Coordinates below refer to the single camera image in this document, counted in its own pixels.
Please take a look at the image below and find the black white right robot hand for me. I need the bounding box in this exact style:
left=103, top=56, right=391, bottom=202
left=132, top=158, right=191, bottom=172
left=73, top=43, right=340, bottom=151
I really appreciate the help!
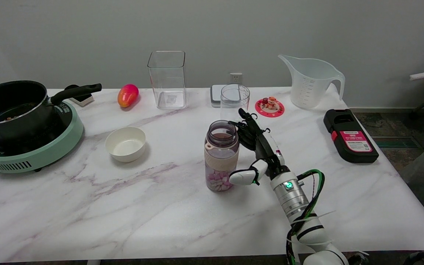
left=229, top=108, right=290, bottom=186

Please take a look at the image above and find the clear bottle with pink candies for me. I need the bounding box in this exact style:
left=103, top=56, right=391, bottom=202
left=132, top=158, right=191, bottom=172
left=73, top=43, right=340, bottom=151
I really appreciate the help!
left=204, top=120, right=240, bottom=192

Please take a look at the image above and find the red coaster with figurines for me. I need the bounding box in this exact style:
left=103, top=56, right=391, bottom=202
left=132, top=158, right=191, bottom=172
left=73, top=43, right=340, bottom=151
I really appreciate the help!
left=255, top=96, right=285, bottom=118

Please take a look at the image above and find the clear round measuring cup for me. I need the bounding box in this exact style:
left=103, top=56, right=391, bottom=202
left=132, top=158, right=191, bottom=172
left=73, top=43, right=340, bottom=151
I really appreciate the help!
left=220, top=84, right=250, bottom=135

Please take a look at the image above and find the white grey kitchen scale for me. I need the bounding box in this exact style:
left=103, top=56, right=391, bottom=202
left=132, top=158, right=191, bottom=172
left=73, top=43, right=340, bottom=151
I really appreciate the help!
left=210, top=85, right=242, bottom=108

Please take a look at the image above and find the translucent large measuring jug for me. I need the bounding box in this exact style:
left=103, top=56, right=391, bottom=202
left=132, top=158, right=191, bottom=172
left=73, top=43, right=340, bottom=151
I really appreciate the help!
left=278, top=54, right=346, bottom=110

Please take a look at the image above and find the black box with red label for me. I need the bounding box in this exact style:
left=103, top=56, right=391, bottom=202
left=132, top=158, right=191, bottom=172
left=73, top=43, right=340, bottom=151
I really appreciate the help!
left=323, top=109, right=379, bottom=163

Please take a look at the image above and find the clear square plastic container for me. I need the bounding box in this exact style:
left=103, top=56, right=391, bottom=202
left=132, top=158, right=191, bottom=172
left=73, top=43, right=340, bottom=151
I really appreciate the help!
left=147, top=51, right=188, bottom=110

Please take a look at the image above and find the floor vent grate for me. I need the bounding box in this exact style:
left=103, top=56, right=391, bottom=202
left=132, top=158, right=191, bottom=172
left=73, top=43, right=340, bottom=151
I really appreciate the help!
left=371, top=136, right=420, bottom=148

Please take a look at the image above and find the white bowl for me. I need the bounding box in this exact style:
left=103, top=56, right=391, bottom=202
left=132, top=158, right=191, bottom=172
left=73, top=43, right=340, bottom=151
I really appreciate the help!
left=105, top=127, right=146, bottom=163

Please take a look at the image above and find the red orange mango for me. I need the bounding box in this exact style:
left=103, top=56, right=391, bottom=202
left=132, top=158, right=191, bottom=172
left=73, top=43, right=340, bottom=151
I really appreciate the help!
left=117, top=84, right=139, bottom=108

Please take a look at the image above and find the small white black device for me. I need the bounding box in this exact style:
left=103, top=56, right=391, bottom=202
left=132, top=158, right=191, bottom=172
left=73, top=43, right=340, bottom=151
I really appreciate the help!
left=65, top=85, right=95, bottom=107

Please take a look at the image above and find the green induction cooker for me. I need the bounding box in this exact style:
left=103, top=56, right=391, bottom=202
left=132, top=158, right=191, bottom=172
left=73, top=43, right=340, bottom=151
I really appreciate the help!
left=0, top=100, right=84, bottom=173

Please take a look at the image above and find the black saucepan with handle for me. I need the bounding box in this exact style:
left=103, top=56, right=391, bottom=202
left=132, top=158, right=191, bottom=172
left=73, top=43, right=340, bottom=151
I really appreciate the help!
left=0, top=80, right=102, bottom=145

